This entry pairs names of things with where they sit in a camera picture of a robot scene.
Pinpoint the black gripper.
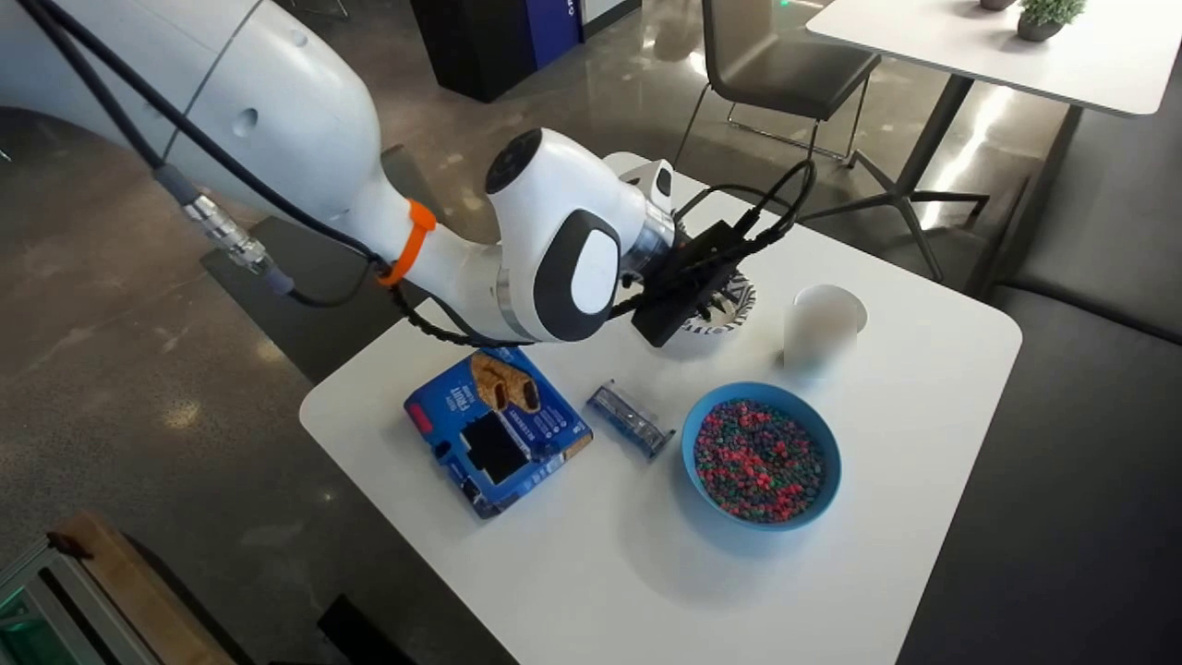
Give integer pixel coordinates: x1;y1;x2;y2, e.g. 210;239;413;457
633;238;751;351

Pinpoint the black and white bowl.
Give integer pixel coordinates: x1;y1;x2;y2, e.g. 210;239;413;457
661;268;756;362

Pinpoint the blue wrapped cereal bar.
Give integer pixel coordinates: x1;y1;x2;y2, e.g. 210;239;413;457
585;375;680;465

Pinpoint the blue plastic bowl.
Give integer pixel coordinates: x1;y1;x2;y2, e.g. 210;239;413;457
677;379;847;533

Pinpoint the red green blue cereal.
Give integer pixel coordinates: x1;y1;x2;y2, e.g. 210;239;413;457
695;400;833;521

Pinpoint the blue cereal bar box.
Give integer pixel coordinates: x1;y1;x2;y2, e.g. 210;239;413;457
404;343;599;521

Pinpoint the patterned paper cup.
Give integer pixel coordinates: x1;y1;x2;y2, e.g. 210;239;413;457
775;282;871;375

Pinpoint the grey chair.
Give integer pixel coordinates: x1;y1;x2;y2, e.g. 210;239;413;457
671;0;887;170

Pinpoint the black cabinet with blue panel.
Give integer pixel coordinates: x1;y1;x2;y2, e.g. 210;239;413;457
408;0;648;105

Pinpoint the dark bench seat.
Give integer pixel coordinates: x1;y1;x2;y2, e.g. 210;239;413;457
898;105;1182;665

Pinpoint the small potted plant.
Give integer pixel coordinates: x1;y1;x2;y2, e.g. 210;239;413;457
1011;0;1089;48

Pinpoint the white side table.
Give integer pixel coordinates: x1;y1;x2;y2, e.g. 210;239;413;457
806;0;1182;293

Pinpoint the wooden plank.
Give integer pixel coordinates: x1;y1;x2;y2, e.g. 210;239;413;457
43;510;240;665

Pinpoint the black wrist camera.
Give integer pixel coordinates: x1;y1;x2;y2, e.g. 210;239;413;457
669;218;756;268

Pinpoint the black camera cable loop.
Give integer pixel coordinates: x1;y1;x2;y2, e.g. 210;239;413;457
669;154;823;256

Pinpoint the orange cable strap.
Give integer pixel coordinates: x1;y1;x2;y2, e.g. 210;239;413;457
378;196;442;293

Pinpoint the grey cable connector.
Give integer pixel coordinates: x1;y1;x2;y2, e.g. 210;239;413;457
183;187;303;303

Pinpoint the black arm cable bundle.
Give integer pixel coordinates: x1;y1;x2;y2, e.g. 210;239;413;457
15;0;531;351

